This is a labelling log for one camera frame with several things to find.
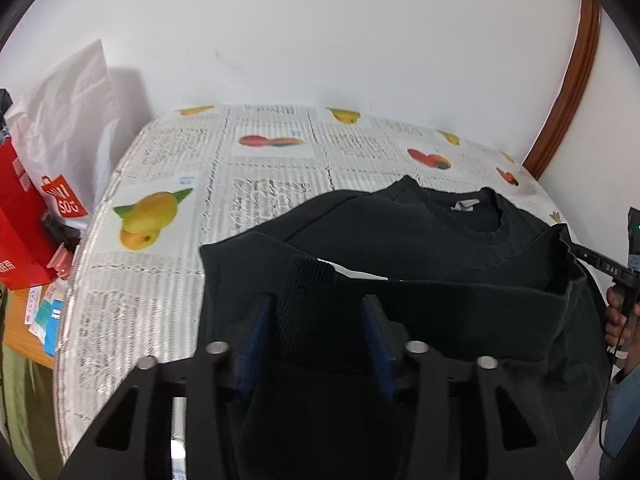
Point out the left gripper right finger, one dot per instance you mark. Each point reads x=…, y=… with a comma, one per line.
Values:
x=457, y=419

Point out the black sweatshirt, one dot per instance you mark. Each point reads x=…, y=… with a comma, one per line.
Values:
x=469, y=274

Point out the person's right hand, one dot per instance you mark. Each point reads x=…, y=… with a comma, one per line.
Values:
x=616, y=329

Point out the person's jeans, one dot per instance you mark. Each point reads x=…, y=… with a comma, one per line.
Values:
x=622, y=411

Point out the small packets on cabinet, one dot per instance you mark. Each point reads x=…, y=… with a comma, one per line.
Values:
x=45, y=319

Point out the green bed sheet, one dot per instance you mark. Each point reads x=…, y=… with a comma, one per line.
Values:
x=27, y=410

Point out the wooden bedside cabinet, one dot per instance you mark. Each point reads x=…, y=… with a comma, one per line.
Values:
x=16, y=334

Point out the fruit print tablecloth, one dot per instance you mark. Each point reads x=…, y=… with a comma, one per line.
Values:
x=138, y=281

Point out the red paper shopping bag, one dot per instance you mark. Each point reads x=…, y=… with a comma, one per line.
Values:
x=26, y=246

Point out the white plastic shopping bag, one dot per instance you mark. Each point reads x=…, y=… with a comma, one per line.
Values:
x=69, y=132

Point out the plaid grey cloth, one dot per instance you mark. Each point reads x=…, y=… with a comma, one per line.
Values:
x=5, y=104

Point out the brown wooden door frame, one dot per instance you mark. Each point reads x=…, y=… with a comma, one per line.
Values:
x=572, y=90

